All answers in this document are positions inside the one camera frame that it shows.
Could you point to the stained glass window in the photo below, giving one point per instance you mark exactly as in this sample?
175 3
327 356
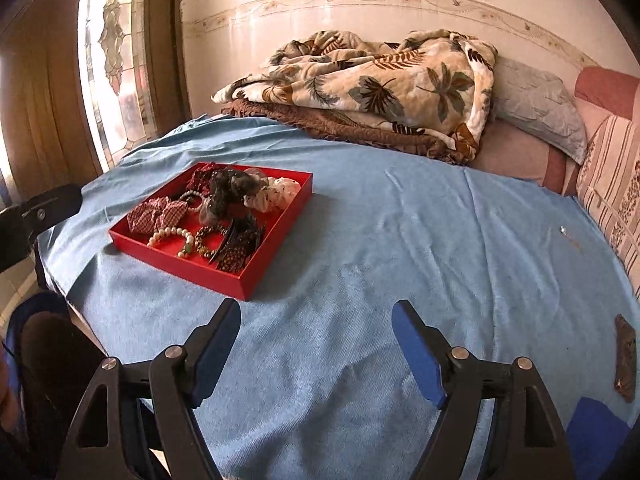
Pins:
112 60

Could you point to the black hair claw clip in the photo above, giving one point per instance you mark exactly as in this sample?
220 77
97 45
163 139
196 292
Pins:
235 252

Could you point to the pearl hair clip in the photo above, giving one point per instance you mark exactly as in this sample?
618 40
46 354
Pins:
189 194

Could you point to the leaf print blanket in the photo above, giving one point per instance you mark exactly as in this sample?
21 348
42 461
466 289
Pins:
375 85

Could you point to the brown wooden door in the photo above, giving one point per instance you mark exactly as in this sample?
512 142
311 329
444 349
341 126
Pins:
40 100

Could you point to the dark blue cloth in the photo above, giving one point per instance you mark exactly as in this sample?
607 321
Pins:
600 440

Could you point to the brown ruffled blanket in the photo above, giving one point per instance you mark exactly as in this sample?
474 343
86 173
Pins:
325 127

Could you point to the brown leather wallet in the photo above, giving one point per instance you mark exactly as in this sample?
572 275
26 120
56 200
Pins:
625 360

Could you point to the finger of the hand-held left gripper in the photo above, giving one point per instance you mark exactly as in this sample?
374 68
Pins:
35 225

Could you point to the striped patterned cushion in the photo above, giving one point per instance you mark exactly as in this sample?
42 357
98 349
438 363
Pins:
615 180

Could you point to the dark red dotted scrunchie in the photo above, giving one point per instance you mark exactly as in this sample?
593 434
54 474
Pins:
200 177

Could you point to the pink cushion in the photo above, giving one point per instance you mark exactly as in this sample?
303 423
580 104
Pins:
607 90

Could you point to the grey black scrunchie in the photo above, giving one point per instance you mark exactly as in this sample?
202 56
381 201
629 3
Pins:
230 187

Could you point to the red tray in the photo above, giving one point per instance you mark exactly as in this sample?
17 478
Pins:
175 266

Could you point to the white dotted scrunchie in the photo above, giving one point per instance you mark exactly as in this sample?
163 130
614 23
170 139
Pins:
277 192

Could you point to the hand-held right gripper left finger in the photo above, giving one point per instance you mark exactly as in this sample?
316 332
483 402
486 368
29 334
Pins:
215 360

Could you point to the blue grey pillow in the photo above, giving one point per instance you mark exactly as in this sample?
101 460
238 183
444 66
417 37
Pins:
540 105

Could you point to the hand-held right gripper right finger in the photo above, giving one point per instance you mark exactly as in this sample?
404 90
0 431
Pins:
417 355

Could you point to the red plaid scrunchie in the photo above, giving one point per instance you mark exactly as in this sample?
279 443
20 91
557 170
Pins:
160 215

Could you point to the pink pillow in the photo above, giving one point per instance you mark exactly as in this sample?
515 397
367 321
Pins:
515 155

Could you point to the blue bedsheet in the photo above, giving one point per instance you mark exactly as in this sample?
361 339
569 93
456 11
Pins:
375 235

